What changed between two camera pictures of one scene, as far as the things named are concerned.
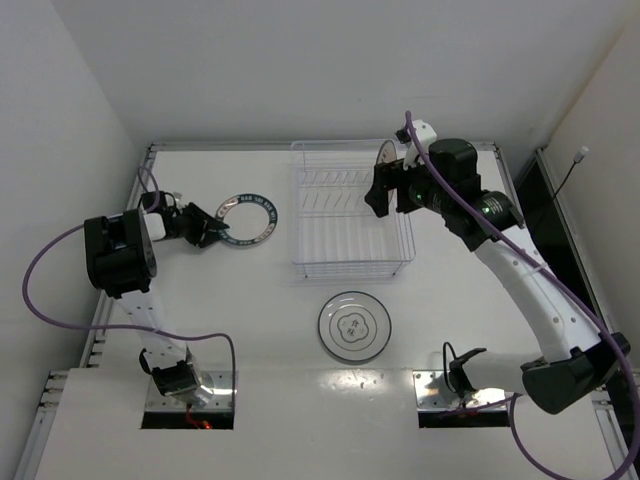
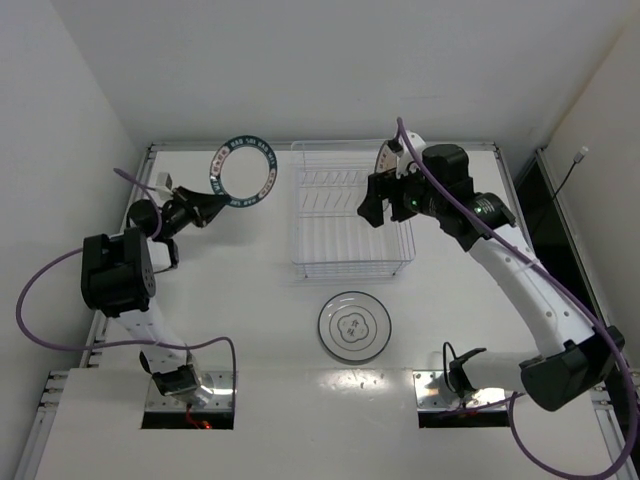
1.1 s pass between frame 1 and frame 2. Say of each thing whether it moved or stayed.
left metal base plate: stayed
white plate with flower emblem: stayed
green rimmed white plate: moved
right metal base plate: stayed
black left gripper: moved
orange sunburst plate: stayed
